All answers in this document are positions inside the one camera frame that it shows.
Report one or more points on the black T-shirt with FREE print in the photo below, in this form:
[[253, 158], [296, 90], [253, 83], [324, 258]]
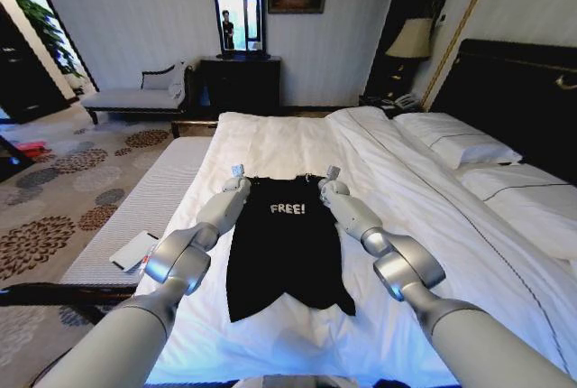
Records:
[[284, 261]]

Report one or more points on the table lamp with beige shade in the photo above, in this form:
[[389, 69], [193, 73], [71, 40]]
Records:
[[410, 38]]

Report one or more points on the white telephone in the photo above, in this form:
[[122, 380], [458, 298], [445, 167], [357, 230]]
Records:
[[405, 102]]

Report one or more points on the dark framed mirror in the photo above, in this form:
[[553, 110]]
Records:
[[252, 13]]

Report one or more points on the dark wardrobe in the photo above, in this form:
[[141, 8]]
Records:
[[22, 76]]

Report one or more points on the white cushion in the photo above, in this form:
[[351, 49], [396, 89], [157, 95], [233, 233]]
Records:
[[177, 85]]

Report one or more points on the red object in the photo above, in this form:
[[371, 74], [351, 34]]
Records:
[[31, 150]]

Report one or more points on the white tablet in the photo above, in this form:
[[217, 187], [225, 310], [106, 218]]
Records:
[[133, 252]]

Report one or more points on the white padded bench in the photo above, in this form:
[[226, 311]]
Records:
[[135, 212]]

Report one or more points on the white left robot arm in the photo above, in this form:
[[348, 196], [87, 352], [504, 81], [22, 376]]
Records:
[[130, 338]]

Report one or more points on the pale chaise longue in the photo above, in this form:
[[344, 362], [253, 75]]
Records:
[[130, 99]]

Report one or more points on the dark wooden dresser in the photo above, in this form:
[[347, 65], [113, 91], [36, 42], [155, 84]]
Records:
[[241, 83]]

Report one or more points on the white duvet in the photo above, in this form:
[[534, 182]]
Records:
[[428, 225]]

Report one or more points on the person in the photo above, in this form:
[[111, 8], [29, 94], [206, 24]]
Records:
[[227, 29]]

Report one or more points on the white pillow with dark stripe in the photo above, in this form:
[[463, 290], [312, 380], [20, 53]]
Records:
[[518, 194], [455, 140]]

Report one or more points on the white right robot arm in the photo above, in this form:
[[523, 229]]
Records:
[[473, 338]]

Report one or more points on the white bed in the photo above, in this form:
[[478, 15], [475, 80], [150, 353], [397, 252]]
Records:
[[270, 149]]

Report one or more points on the dark nightstand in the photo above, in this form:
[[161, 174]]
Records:
[[374, 101]]

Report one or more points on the dark headboard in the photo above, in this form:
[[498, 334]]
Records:
[[505, 90]]

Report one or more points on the green potted plant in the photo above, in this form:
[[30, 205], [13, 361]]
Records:
[[40, 22]]

